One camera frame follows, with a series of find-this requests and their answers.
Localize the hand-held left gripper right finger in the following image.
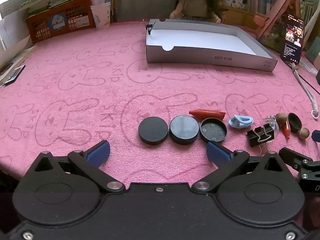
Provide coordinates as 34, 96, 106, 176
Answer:
191, 141, 295, 193

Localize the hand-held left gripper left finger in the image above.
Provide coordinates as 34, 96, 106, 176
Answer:
26, 140, 127, 193

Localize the small black round lid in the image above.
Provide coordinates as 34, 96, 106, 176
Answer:
287, 112, 302, 133

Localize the blue hair clip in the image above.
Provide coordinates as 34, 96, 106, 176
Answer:
229, 114, 254, 129

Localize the black binder clip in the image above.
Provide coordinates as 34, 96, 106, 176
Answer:
247, 126, 275, 157
146, 20, 157, 35

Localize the grey cardboard box lid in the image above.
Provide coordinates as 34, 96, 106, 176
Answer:
146, 19, 278, 72

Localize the clear plastic capsule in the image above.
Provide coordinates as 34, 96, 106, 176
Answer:
261, 115, 279, 143

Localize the pink rabbit-print towel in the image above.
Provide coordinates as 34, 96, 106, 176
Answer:
0, 20, 320, 188

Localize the black smartphone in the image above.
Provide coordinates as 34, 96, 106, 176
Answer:
280, 14, 306, 63

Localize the white stand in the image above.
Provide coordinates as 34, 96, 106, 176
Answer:
303, 14, 320, 52

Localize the black card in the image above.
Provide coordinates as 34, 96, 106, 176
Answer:
4, 64, 26, 85

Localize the flat notebook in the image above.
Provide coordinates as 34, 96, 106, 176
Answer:
0, 45, 37, 85

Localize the orange plastic basket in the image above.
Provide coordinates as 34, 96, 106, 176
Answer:
25, 0, 97, 43

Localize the white paper cup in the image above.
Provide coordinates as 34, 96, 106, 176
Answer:
90, 2, 111, 28

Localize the wooden drawer unit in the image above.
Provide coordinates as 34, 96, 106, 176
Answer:
222, 6, 268, 27

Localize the brown-haired doll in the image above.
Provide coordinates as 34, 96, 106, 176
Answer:
169, 0, 224, 24

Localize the white braided cable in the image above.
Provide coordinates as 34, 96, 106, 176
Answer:
291, 62, 320, 119

